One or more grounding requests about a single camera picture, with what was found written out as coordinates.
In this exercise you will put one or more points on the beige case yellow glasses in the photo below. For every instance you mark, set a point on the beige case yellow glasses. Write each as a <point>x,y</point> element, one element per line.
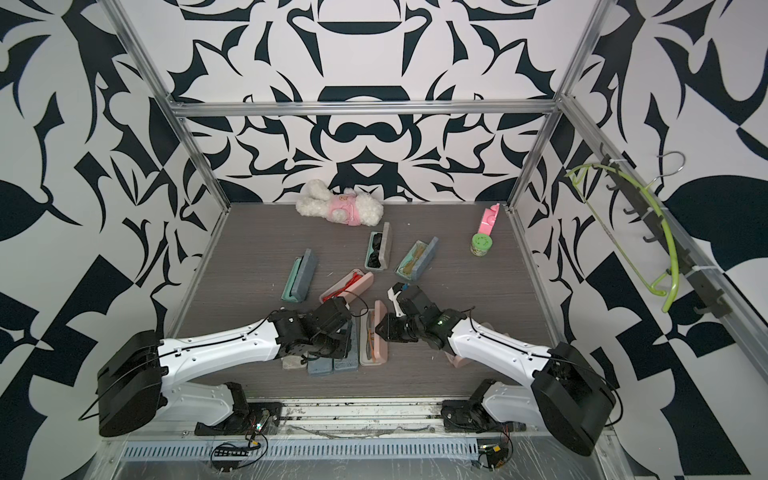
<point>293,362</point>

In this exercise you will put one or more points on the grey case black sunglasses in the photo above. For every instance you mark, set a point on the grey case black sunglasses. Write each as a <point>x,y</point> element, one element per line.
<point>379,247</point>

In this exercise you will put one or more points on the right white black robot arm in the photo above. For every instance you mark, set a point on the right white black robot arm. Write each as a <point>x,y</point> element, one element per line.
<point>555,388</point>

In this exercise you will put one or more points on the pink case red glasses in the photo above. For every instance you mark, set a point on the pink case red glasses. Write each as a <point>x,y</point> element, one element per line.
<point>350,287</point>

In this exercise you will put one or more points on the black usb hub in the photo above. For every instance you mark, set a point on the black usb hub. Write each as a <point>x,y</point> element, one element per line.
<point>227,457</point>

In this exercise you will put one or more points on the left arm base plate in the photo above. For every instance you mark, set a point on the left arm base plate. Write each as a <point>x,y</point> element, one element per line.
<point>263,417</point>

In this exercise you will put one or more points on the black wall hook rail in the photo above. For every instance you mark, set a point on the black wall hook rail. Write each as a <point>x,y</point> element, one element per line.
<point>648,209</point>

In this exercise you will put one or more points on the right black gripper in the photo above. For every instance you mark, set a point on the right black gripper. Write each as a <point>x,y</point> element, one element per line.
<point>385,329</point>

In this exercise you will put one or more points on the grey case gold glasses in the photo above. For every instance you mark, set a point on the grey case gold glasses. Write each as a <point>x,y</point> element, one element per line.
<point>417,260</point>

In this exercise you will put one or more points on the pink case brown glasses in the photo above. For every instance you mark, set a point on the pink case brown glasses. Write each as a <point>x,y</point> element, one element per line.
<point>373,350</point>

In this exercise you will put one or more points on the black connector box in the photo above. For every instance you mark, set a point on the black connector box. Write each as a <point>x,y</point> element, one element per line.
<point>492,457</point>

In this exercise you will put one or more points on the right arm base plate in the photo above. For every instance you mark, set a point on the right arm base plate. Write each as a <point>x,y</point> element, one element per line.
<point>469,416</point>

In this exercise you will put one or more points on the green lidded jar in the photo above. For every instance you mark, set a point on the green lidded jar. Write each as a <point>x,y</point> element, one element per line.
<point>481,244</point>

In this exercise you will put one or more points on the pink bottle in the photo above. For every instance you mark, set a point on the pink bottle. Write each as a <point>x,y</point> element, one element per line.
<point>488,219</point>

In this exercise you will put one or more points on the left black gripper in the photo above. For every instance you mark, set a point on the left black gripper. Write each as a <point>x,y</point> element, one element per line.
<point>346,343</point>

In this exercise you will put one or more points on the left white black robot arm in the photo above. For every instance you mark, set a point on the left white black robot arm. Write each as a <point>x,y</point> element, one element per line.
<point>150,378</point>

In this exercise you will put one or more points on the grey case tortoise sunglasses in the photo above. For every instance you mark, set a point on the grey case tortoise sunglasses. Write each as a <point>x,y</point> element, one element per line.
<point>320,367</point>

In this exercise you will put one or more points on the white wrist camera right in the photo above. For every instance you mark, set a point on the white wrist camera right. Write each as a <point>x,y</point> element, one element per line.
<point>393,293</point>

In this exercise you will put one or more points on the pink case purple glasses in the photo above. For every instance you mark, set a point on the pink case purple glasses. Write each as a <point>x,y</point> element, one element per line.
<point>458,361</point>

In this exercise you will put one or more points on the green clothes hanger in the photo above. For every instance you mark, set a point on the green clothes hanger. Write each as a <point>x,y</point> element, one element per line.
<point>621,204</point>

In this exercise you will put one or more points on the white plush toy pink shirt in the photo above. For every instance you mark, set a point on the white plush toy pink shirt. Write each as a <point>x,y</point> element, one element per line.
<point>350,208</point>

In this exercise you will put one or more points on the grey case white sunglasses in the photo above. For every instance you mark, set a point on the grey case white sunglasses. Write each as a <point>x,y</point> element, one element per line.
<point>350,362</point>

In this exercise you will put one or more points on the grey case far left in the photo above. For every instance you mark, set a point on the grey case far left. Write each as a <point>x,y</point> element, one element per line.
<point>298,284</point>

